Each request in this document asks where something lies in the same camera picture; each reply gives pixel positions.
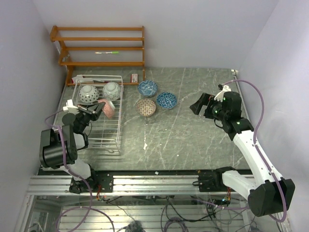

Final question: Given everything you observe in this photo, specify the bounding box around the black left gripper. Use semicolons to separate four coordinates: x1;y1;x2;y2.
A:
77;102;106;132

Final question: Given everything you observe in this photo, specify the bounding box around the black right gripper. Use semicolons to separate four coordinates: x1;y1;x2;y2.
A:
190;92;228;122

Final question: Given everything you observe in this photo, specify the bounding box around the red patterned bowl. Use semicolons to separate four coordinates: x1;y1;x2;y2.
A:
98;99;115;119

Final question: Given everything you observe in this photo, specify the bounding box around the olive leaf pattern bowl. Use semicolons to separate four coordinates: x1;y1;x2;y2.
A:
79;85;99;104

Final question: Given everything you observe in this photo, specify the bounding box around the white petal pattern bowl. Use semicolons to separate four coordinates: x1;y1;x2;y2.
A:
103;82;121;101

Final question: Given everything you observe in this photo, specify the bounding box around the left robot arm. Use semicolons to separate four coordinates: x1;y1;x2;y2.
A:
39;100;106;194

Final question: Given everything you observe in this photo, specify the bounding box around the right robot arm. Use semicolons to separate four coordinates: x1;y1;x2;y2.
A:
190;91;295;217

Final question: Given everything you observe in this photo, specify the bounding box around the wooden shelf rack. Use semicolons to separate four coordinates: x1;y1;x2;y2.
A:
49;25;146;86

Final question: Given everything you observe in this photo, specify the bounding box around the blue triangle pattern bowl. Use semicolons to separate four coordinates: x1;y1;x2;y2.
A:
156;92;177;110

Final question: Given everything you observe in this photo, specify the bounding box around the brown geometric pattern bowl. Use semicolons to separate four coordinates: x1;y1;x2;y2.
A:
135;99;156;117

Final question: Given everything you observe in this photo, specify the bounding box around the red white small box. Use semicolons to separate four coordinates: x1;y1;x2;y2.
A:
130;73;138;83

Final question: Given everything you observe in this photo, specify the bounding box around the blue floral pattern bowl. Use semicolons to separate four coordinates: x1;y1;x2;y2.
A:
138;80;158;97

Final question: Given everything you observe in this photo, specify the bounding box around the green white pen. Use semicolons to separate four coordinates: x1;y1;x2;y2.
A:
95;51;119;55

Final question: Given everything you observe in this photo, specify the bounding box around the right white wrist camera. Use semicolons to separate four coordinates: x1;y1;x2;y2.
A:
214;84;231;102

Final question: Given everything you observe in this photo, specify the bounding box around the white wire dish rack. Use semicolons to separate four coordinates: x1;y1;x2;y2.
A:
71;75;124;151

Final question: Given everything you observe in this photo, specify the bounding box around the aluminium mounting rail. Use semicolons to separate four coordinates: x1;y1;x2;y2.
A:
26;175;199;196

